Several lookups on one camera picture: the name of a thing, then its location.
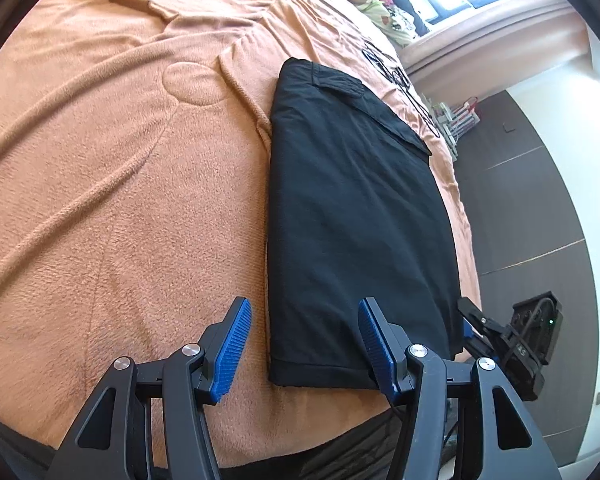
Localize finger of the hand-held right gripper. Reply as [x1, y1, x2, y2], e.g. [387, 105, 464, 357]
[461, 316, 501, 361]
[456, 296, 504, 334]

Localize striped tote bag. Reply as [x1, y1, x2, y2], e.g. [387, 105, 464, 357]
[450, 95, 481, 136]

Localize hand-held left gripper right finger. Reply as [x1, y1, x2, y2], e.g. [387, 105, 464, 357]
[357, 297, 563, 480]

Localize pink curtain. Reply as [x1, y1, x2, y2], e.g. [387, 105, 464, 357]
[397, 0, 591, 103]

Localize orange blanket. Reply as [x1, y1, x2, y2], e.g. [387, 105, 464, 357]
[0, 0, 483, 468]

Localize pile of black clothes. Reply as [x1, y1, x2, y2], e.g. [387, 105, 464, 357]
[380, 0, 433, 36]

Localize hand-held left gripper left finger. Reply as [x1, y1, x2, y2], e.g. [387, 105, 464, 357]
[42, 296, 253, 480]

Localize black pants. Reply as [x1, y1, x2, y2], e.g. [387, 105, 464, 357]
[266, 57, 463, 392]

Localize person's dark clothing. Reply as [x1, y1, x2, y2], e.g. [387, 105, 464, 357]
[0, 400, 461, 480]

